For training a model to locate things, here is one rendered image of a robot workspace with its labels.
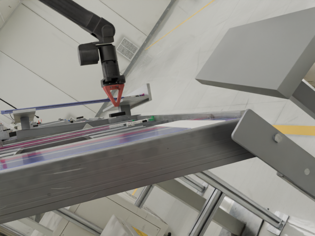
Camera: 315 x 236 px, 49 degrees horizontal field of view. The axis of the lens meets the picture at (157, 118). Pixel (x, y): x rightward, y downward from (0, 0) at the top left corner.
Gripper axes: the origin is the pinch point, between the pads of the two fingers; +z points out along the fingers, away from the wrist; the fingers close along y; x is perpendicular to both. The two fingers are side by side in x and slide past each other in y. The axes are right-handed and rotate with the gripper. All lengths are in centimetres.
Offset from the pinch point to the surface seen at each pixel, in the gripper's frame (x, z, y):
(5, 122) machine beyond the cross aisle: -79, -3, -441
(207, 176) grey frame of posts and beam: 29.5, 31.7, -0.2
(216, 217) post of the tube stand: 39, 55, -18
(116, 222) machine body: -8.1, 36.9, 8.3
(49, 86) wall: 1, -73, -739
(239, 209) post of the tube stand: 56, 58, -27
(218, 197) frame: 33, 41, 0
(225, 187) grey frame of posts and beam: 36, 37, 0
